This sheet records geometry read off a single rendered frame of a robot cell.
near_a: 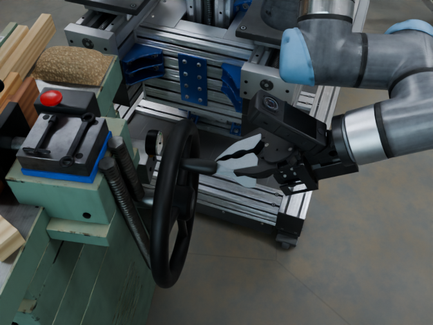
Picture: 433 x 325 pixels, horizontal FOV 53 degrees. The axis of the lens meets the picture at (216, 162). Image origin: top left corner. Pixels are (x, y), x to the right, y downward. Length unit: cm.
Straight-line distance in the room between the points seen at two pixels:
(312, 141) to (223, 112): 80
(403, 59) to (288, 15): 52
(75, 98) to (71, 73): 20
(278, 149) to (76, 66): 43
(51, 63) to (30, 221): 33
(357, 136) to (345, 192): 127
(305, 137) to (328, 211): 120
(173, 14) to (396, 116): 91
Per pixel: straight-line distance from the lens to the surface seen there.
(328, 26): 61
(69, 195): 63
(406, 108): 57
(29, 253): 68
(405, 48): 63
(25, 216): 69
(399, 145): 58
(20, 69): 90
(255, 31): 111
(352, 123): 58
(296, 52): 60
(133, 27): 131
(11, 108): 70
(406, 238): 179
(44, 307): 76
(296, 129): 57
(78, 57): 87
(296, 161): 60
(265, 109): 56
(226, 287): 156
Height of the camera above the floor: 143
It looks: 50 degrees down
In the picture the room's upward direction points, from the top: straight up
